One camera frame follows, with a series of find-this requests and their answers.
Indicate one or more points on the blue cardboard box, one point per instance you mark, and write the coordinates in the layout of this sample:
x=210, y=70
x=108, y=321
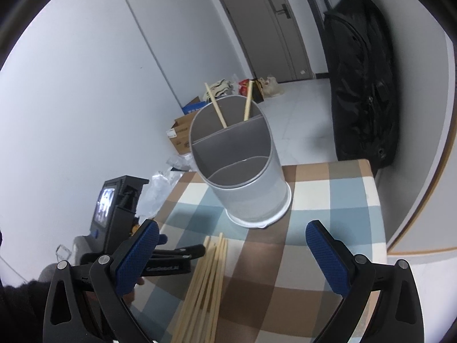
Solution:
x=192, y=107

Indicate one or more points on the grey door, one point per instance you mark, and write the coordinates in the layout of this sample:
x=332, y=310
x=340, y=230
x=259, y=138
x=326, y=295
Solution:
x=257, y=25

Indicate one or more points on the wooden chopstick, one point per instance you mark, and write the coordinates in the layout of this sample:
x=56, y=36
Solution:
x=248, y=100
x=216, y=105

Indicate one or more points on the person's left hand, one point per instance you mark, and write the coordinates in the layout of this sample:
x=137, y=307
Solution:
x=132, y=290

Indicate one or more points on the grey utensil holder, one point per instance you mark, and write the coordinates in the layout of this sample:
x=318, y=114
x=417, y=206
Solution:
x=246, y=185

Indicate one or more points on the checked tablecloth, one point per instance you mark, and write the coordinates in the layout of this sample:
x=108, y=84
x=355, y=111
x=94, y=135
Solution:
x=321, y=200

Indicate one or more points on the red bag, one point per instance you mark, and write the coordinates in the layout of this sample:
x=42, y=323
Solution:
x=244, y=86

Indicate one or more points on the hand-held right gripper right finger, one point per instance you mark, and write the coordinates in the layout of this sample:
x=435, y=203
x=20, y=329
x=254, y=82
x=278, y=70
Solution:
x=328, y=257

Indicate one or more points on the brown cardboard box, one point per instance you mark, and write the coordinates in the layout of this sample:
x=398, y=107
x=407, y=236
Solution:
x=182, y=132

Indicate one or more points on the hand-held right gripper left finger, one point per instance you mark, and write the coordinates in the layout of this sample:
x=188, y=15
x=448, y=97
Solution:
x=137, y=253

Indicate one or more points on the cream cloth bag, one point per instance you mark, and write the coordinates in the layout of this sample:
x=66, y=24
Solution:
x=219, y=89

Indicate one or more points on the beige plastic bag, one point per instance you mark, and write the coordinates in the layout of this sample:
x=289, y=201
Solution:
x=273, y=86

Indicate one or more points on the pile of wooden chopsticks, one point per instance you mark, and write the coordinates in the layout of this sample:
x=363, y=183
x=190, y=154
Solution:
x=205, y=293

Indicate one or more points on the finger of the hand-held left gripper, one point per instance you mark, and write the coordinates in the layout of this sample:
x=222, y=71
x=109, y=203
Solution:
x=185, y=250

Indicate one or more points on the heap of white plastic wrap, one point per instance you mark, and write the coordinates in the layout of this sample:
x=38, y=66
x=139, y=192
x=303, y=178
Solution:
x=157, y=189

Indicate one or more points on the dark brown box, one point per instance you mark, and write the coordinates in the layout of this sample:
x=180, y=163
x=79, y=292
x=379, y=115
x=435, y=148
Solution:
x=257, y=91

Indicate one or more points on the black hanging bag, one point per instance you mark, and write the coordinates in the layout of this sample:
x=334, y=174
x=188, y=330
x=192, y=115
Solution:
x=360, y=89

